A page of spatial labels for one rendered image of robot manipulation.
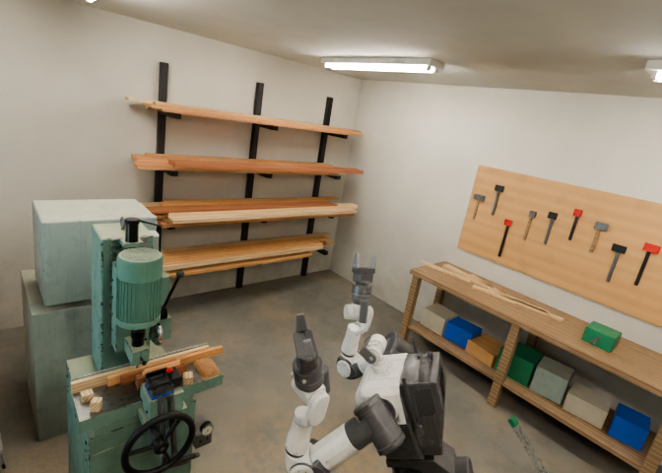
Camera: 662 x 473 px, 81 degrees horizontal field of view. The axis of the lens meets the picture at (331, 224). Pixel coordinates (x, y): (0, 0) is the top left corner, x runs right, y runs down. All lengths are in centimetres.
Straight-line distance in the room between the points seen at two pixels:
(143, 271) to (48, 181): 235
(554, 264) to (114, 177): 405
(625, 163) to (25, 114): 470
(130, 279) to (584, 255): 345
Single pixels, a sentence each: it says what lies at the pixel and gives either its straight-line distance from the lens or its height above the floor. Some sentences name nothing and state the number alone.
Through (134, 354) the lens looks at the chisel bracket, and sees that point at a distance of 198.
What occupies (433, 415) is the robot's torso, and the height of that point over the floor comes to 130.
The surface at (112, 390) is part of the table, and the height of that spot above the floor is 90.
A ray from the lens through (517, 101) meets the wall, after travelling 423.
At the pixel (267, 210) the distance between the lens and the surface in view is 424.
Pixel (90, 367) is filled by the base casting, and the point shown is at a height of 80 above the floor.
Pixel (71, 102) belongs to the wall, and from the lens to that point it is 392.
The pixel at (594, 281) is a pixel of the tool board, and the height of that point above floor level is 121.
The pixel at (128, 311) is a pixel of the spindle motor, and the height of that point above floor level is 128.
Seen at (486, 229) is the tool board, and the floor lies 134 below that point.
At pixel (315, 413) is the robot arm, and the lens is 126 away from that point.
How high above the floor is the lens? 218
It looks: 15 degrees down
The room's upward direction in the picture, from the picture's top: 9 degrees clockwise
